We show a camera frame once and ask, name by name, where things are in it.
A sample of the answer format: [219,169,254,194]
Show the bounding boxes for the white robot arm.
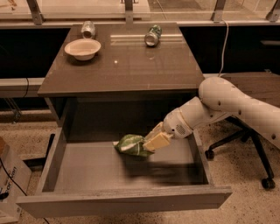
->
[143,77,280,151]

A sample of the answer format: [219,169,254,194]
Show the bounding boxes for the black cable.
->
[0,157,51,224]

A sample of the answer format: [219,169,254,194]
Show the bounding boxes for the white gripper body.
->
[163,108,193,138]

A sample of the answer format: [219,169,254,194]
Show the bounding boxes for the white cable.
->
[217,19,230,78]

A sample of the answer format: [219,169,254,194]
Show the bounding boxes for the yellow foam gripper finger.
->
[145,122,164,140]
[143,132,172,151]

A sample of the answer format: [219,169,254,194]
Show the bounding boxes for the open grey top drawer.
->
[17,125,232,218]

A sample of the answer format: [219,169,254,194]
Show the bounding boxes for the metal window railing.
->
[0,0,280,28]

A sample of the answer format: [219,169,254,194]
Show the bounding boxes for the silver soda can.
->
[80,21,96,39]

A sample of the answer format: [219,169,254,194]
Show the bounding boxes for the grey cabinet with glossy top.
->
[38,23,204,142]

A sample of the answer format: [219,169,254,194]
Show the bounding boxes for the white bowl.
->
[64,38,102,61]

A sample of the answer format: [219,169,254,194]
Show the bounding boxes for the cardboard box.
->
[0,137,32,224]

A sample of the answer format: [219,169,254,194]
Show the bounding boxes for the green soda can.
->
[144,24,162,46]

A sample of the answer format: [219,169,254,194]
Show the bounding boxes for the green jalapeno chip bag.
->
[113,134,152,158]

